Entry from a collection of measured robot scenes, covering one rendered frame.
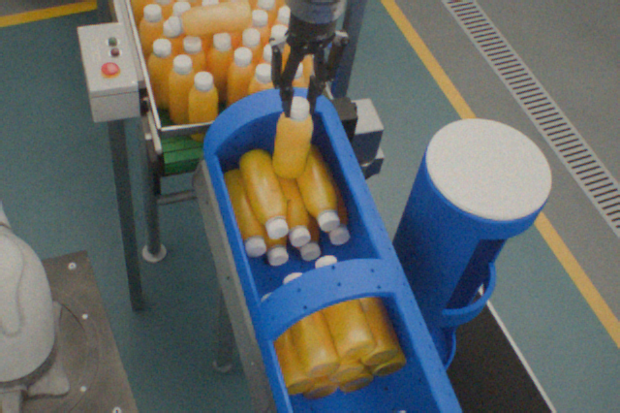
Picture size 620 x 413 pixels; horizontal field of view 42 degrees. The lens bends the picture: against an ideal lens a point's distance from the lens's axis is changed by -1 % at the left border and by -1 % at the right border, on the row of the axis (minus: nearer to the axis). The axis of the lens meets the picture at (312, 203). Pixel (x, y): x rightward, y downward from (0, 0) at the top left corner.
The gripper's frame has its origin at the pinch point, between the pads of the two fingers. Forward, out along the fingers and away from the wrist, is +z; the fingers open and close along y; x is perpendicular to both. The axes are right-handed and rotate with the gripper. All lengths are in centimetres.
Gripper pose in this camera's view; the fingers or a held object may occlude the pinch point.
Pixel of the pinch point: (299, 97)
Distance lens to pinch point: 141.9
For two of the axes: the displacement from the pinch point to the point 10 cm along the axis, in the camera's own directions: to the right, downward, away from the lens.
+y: 9.5, -1.7, 2.7
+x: -2.9, -8.0, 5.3
